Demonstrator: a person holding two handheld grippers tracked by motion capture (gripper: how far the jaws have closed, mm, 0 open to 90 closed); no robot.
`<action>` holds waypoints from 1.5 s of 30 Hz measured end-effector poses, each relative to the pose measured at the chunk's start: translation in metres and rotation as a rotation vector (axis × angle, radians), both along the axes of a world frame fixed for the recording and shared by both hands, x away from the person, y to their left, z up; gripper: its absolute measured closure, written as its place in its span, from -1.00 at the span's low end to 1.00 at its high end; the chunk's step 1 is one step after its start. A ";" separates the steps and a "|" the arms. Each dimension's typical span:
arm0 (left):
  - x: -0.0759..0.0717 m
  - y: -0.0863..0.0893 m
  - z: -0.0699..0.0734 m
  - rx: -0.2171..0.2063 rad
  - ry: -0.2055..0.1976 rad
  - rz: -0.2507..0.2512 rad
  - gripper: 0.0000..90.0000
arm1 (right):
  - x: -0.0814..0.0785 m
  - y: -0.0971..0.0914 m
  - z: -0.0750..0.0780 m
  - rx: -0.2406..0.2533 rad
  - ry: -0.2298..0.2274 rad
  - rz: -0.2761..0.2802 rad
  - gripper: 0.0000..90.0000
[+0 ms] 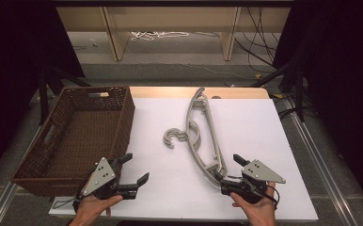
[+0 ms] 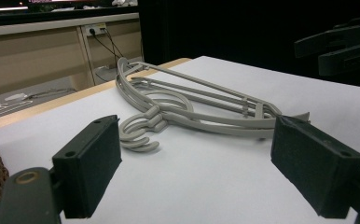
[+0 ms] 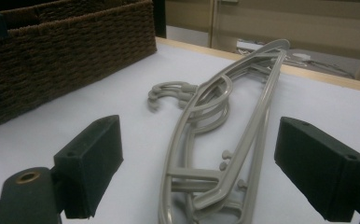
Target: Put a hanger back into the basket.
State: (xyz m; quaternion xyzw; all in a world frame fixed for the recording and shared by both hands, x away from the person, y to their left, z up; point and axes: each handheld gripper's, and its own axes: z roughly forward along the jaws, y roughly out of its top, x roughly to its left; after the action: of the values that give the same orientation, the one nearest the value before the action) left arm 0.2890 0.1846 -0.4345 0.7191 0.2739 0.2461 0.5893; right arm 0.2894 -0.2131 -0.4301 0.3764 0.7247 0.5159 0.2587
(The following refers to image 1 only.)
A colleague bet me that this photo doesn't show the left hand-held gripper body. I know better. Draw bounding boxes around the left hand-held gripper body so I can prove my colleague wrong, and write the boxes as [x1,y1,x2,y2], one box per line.
[81,156,139,201]

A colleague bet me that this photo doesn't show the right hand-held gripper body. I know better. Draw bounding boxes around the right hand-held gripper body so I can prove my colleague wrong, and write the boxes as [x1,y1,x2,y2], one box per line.
[220,158,287,205]

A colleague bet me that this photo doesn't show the brown wicker basket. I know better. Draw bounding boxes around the brown wicker basket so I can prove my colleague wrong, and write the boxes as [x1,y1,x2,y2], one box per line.
[10,86,136,198]

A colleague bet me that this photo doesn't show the person's left hand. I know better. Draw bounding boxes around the person's left hand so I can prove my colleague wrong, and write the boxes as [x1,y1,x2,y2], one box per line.
[71,194,124,221]

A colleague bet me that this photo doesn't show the person's right hand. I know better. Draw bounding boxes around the person's right hand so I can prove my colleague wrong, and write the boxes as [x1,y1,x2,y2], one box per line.
[229,182,277,218]

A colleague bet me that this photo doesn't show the white table mat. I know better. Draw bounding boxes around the white table mat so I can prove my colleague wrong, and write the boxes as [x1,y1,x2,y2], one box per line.
[48,97,319,222]

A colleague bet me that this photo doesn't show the black tripod stand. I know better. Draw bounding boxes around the black tripod stand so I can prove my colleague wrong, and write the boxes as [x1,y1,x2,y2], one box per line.
[250,59,307,122]
[38,65,91,126]

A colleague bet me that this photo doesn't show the light wooden shelf unit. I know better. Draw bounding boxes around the light wooden shelf unit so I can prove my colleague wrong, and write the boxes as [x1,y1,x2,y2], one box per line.
[55,6,292,62]

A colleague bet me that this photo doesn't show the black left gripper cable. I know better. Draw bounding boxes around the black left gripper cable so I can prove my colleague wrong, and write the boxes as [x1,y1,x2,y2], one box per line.
[75,169,97,202]

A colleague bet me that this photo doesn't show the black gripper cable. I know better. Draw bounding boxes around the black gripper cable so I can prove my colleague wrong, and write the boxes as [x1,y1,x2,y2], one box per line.
[75,169,97,202]
[226,174,281,210]

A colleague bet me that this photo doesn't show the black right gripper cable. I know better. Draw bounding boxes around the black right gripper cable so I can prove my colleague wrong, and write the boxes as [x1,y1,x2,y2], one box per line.
[226,174,281,210]

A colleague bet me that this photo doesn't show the grey left gripper cable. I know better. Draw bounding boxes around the grey left gripper cable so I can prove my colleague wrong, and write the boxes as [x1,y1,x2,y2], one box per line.
[52,197,76,210]

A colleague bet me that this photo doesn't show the thin white floor cable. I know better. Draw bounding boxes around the thin white floor cable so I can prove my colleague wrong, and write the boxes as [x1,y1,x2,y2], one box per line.
[157,60,257,80]

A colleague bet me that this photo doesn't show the white cable bundle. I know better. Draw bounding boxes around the white cable bundle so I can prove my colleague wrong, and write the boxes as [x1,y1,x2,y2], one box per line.
[130,30,191,42]

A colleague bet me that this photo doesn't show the black hanging cables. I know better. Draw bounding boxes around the black hanging cables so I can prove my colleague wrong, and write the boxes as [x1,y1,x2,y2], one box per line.
[232,6,281,68]

